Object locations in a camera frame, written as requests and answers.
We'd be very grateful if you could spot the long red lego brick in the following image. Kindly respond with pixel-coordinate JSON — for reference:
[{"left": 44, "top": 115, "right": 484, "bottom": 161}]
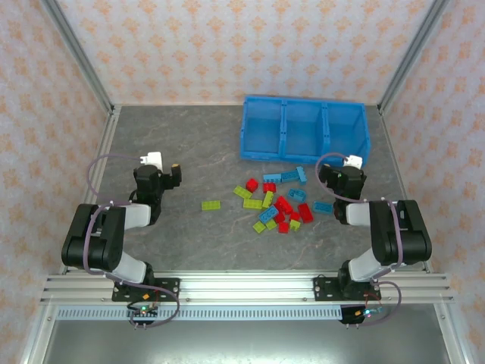
[{"left": 273, "top": 196, "right": 295, "bottom": 216}]

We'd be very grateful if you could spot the blue three-compartment plastic bin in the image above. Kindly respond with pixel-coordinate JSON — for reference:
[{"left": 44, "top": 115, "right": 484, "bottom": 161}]
[{"left": 239, "top": 94, "right": 371, "bottom": 168}]

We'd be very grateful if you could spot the grey metal lower panel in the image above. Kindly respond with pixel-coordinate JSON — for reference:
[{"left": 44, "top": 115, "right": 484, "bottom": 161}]
[{"left": 41, "top": 320, "right": 455, "bottom": 364}]

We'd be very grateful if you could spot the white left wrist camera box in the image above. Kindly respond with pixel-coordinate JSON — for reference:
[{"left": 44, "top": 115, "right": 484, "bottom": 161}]
[{"left": 138, "top": 151, "right": 164, "bottom": 171}]

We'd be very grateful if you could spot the aluminium table side rail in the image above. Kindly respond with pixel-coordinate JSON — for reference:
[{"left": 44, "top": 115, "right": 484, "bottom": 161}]
[
  {"left": 60, "top": 105, "right": 122, "bottom": 275},
  {"left": 378, "top": 105, "right": 433, "bottom": 274}
]

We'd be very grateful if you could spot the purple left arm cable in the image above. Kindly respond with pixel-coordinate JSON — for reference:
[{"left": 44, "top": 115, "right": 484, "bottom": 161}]
[{"left": 82, "top": 153, "right": 181, "bottom": 329}]

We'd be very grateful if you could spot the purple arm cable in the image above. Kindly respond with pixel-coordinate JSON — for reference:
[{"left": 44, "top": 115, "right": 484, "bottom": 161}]
[
  {"left": 315, "top": 152, "right": 403, "bottom": 328},
  {"left": 82, "top": 153, "right": 181, "bottom": 329}
]

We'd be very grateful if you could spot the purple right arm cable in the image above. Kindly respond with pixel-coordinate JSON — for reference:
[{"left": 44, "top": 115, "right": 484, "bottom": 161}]
[{"left": 315, "top": 152, "right": 403, "bottom": 328}]

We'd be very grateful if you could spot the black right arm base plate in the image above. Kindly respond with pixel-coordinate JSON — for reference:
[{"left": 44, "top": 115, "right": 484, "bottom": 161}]
[{"left": 313, "top": 276, "right": 382, "bottom": 303}]

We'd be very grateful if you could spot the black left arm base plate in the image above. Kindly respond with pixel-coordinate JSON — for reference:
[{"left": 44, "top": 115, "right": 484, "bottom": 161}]
[{"left": 112, "top": 278, "right": 181, "bottom": 303}]

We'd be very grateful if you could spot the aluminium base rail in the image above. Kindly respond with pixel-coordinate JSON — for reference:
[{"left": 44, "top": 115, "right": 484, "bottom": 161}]
[{"left": 39, "top": 269, "right": 455, "bottom": 305}]

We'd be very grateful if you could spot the aluminium frame post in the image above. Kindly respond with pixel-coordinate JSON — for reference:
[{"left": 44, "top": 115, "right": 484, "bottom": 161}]
[
  {"left": 378, "top": 0, "right": 452, "bottom": 115},
  {"left": 39, "top": 0, "right": 115, "bottom": 115}
]

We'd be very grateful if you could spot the grey slotted cable duct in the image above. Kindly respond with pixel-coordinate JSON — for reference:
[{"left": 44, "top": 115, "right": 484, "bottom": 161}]
[{"left": 56, "top": 306, "right": 344, "bottom": 322}]

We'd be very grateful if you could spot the aluminium lower frame leg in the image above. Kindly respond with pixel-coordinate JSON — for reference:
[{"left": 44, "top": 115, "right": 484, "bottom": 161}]
[
  {"left": 18, "top": 303, "right": 58, "bottom": 364},
  {"left": 433, "top": 303, "right": 473, "bottom": 364}
]

